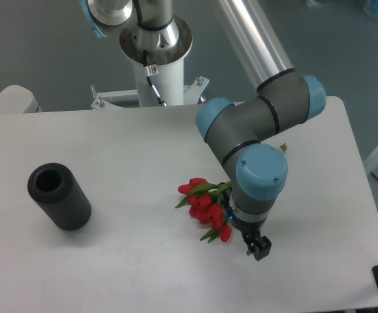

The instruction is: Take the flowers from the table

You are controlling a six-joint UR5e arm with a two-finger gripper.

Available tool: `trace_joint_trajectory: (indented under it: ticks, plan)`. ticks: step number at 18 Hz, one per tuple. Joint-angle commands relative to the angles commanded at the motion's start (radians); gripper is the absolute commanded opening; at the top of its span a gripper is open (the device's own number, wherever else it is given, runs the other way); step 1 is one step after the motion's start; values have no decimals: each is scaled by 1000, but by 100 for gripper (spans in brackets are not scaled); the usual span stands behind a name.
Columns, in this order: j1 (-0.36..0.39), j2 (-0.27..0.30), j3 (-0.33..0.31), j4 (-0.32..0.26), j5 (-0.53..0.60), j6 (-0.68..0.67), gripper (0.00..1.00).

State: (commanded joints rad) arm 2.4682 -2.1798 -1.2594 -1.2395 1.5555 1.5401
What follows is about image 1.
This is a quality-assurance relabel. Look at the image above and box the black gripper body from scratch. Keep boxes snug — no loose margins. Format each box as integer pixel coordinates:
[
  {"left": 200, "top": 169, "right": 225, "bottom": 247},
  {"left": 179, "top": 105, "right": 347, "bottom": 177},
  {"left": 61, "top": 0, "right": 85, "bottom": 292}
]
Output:
[{"left": 228, "top": 211, "right": 268, "bottom": 239}]

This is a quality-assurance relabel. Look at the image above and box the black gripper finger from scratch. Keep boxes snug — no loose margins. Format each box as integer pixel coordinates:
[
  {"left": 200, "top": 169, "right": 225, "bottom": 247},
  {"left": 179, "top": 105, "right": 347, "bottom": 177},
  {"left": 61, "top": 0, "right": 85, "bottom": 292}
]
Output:
[
  {"left": 220, "top": 190, "right": 232, "bottom": 211},
  {"left": 242, "top": 233, "right": 272, "bottom": 261}
]

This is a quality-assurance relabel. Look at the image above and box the red tulip bouquet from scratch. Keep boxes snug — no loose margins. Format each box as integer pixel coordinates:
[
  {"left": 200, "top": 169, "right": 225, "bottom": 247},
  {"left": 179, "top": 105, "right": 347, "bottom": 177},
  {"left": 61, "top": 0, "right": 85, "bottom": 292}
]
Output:
[{"left": 177, "top": 143, "right": 288, "bottom": 242}]

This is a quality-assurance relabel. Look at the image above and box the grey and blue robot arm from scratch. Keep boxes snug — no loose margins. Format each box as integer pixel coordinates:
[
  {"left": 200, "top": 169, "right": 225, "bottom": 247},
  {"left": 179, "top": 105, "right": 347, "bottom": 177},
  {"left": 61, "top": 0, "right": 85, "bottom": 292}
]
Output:
[{"left": 81, "top": 1, "right": 326, "bottom": 260}]

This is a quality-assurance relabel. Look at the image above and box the black ribbed cylinder vase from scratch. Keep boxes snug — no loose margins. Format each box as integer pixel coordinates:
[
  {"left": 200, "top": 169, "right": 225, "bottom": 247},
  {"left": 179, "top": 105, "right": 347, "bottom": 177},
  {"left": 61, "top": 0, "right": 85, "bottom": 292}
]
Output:
[{"left": 27, "top": 163, "right": 91, "bottom": 231}]

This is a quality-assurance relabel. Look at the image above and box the white rounded side table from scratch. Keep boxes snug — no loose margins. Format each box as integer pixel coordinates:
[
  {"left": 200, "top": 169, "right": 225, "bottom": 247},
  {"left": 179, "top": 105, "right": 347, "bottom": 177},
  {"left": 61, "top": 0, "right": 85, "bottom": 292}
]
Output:
[{"left": 0, "top": 85, "right": 42, "bottom": 115}]

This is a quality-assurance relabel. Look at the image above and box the white pedestal base frame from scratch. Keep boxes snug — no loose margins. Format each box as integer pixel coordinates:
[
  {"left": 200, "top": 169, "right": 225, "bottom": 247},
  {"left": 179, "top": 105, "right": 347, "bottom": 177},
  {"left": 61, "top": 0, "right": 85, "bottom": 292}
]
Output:
[{"left": 90, "top": 76, "right": 210, "bottom": 110}]

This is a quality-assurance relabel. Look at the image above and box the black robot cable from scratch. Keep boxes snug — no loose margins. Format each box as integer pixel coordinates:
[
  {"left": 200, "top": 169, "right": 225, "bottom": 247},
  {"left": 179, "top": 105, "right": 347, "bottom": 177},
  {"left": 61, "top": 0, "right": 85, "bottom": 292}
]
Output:
[{"left": 142, "top": 48, "right": 168, "bottom": 108}]

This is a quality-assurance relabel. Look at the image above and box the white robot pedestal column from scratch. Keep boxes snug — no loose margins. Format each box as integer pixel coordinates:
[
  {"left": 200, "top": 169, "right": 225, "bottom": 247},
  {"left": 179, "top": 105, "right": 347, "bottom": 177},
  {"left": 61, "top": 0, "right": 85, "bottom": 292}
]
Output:
[{"left": 119, "top": 16, "right": 193, "bottom": 106}]

